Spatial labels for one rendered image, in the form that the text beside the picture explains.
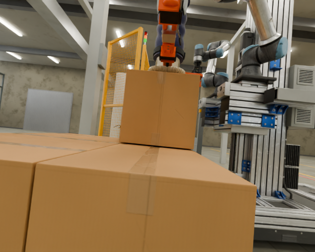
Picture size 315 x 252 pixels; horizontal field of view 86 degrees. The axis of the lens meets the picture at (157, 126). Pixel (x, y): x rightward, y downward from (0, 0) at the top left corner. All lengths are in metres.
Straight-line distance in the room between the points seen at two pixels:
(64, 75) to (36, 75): 1.98
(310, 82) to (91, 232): 1.67
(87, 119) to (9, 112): 13.34
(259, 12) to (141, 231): 1.21
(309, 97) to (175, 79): 0.80
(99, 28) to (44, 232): 2.62
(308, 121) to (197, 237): 1.44
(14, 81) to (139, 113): 15.09
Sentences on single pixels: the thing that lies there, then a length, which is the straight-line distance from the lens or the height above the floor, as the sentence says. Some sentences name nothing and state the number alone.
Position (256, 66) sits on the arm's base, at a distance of 1.35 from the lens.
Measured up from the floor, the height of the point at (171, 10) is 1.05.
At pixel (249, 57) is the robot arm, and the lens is 1.37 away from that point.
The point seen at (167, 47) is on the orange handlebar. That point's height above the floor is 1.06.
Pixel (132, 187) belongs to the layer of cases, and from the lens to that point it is 0.32.
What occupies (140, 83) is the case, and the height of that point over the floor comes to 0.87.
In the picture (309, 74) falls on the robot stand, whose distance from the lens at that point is 1.75.
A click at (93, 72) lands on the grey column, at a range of 2.57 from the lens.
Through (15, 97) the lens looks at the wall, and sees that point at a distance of 15.53.
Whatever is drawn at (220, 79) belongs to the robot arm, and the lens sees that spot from 1.79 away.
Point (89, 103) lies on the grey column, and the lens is 2.48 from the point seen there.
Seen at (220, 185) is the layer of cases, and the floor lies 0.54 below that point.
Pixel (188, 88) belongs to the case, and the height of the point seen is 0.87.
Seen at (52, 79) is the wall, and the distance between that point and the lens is 14.41.
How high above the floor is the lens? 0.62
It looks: 2 degrees up
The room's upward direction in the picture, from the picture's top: 5 degrees clockwise
